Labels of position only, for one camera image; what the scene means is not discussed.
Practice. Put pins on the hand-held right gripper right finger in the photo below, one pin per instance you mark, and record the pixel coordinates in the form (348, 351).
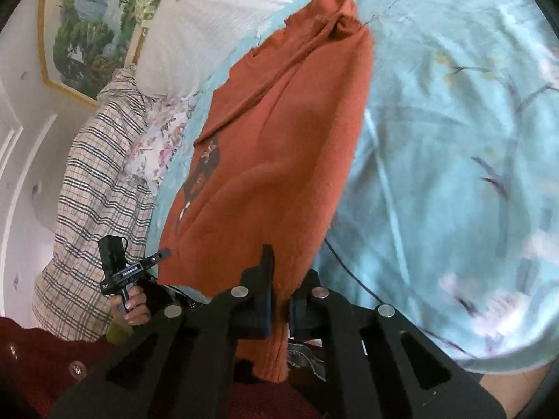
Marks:
(297, 316)

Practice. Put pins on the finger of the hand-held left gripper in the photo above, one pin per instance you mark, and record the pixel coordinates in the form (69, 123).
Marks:
(155, 258)

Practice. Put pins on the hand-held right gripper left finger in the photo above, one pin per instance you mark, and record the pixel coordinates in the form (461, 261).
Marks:
(263, 314)

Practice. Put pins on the orange knitted sweater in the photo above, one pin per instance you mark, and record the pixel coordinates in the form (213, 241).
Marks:
(279, 148)

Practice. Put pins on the person's left hand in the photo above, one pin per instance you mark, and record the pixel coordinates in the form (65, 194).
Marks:
(133, 307)

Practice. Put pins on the blue denim cloth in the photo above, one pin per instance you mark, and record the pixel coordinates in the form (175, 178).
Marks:
(305, 358)

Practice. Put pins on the beige plaid blanket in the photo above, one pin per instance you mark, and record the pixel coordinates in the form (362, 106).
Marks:
(98, 192)

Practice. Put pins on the pink floral pillow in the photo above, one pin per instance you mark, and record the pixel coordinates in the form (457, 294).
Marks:
(159, 144)

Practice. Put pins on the light blue floral bedsheet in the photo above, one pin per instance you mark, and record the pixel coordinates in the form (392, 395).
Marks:
(445, 148)

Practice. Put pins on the framed landscape wall painting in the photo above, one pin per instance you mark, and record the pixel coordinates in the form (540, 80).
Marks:
(87, 30)

